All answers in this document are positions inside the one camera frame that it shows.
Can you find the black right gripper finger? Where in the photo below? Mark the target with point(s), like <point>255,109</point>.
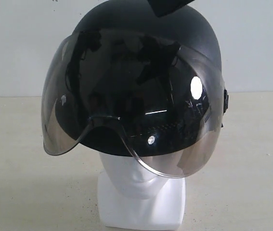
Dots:
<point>164,7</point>

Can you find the white mannequin head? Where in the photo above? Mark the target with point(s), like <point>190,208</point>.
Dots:
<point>131,197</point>

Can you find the black helmet with tinted visor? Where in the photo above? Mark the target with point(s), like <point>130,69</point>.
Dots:
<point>127,82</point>

